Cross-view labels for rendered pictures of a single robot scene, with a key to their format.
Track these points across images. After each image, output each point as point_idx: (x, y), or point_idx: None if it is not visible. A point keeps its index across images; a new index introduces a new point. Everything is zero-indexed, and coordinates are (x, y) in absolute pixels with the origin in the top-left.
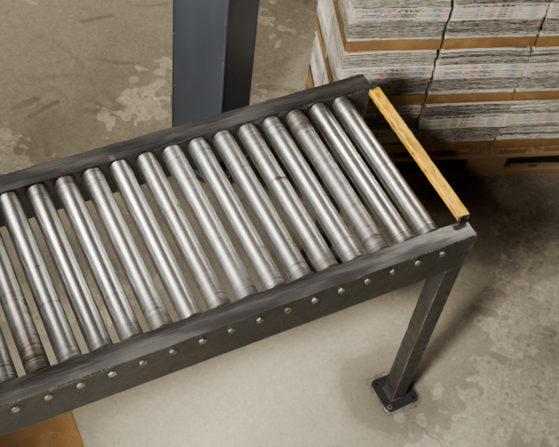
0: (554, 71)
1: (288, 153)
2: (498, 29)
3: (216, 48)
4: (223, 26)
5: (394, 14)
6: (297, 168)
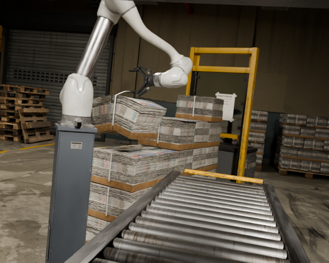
0: None
1: (196, 186)
2: (167, 172)
3: (82, 206)
4: (87, 189)
5: (144, 168)
6: (206, 187)
